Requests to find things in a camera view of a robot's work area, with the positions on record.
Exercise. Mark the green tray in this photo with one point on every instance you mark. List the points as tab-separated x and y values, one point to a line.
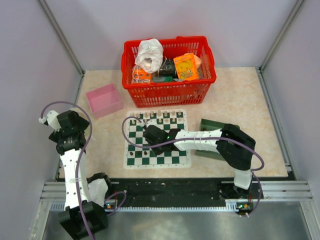
210	125

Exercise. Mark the pink plastic box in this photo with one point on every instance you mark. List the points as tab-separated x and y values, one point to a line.
104	101

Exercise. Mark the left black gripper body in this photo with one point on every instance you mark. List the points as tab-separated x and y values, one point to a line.
66	136

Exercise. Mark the orange snack box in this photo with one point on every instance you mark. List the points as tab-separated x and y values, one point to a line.
187	66

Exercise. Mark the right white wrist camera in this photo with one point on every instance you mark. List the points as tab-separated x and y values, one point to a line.
148	122

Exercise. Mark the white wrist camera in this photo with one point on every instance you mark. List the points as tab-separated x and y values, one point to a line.
50	118
148	122

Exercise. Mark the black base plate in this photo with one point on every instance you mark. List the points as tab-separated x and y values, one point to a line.
179	192

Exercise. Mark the white crumpled plastic bag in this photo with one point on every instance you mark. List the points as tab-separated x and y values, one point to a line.
150	55

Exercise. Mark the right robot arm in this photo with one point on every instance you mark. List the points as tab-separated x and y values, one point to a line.
235	147

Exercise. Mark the green white chess board mat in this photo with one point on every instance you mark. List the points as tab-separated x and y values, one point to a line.
166	120

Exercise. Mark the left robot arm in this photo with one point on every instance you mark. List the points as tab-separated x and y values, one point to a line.
84	211

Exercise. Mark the red plastic shopping basket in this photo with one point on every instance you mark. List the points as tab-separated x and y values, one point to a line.
146	95

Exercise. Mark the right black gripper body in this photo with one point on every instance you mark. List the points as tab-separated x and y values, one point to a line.
152	135

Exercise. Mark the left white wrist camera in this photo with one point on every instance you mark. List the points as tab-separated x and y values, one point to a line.
50	118

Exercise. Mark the small orange patterned box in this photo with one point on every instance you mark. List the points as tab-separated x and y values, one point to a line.
139	76

